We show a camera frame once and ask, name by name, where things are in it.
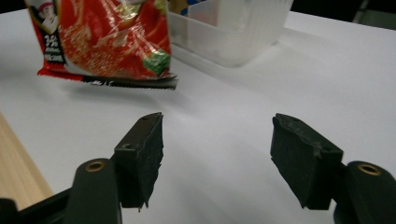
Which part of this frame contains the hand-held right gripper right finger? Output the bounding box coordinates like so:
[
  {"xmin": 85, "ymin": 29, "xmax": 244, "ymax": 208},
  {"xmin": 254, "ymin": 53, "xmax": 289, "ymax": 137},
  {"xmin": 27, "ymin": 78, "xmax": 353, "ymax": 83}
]
[{"xmin": 269, "ymin": 112, "xmax": 346, "ymax": 211}]

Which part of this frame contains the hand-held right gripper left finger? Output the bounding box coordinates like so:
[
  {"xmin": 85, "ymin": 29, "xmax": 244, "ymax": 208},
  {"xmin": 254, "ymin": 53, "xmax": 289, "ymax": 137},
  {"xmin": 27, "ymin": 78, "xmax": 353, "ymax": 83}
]
[{"xmin": 113, "ymin": 111, "xmax": 165, "ymax": 213}]

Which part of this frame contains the white table sheet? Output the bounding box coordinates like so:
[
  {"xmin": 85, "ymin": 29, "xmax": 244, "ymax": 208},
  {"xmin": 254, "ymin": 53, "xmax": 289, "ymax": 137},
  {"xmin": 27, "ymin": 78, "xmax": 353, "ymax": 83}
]
[{"xmin": 0, "ymin": 8, "xmax": 396, "ymax": 224}]

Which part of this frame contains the clear plastic container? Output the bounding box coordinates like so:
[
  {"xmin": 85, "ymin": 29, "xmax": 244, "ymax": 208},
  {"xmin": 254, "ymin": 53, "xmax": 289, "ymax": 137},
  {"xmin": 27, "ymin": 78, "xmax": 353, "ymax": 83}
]
[{"xmin": 167, "ymin": 0, "xmax": 295, "ymax": 68}]

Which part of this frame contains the red and black food packet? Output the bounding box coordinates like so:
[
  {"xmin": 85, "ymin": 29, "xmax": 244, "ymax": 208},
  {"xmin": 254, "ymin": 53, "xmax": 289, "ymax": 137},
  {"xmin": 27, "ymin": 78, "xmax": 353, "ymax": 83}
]
[{"xmin": 23, "ymin": 0, "xmax": 179, "ymax": 91}]

